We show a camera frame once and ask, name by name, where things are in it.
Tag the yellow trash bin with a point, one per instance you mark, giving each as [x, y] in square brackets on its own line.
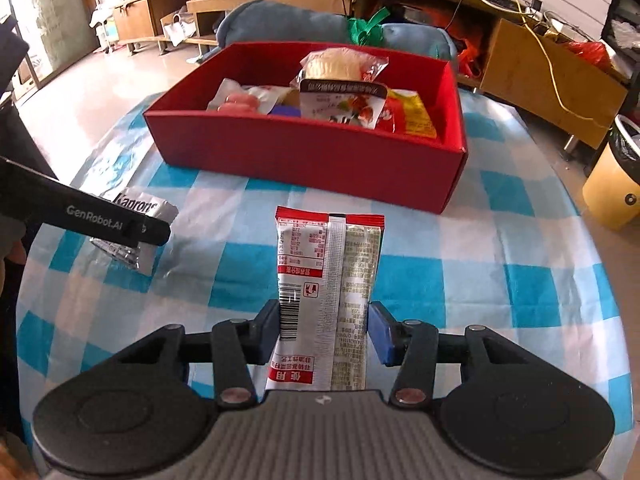
[611, 192]

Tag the purple snack packet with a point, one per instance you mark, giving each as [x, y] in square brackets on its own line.
[282, 110]

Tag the yellow corn puffs bag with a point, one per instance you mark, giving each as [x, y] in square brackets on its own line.
[409, 115]

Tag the round rice cracker pack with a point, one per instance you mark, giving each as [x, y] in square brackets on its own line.
[341, 64]

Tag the white Kaprons wafer pack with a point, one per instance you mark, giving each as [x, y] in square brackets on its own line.
[147, 231]

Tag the green string bag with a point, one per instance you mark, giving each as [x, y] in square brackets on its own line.
[368, 33]

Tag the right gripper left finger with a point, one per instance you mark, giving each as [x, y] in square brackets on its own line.
[257, 337]

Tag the dark red topped snack bag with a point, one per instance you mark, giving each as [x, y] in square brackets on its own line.
[345, 102]

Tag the red white snack sachet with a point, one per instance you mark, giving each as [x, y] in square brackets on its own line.
[326, 266]

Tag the red cardboard box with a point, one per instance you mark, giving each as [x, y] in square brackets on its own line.
[399, 169]

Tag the pink sausages vacuum pack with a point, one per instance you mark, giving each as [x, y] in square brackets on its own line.
[234, 97]

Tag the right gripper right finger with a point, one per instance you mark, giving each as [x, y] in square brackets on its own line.
[391, 338]

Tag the blue white checkered tablecloth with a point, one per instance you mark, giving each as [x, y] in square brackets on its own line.
[510, 252]

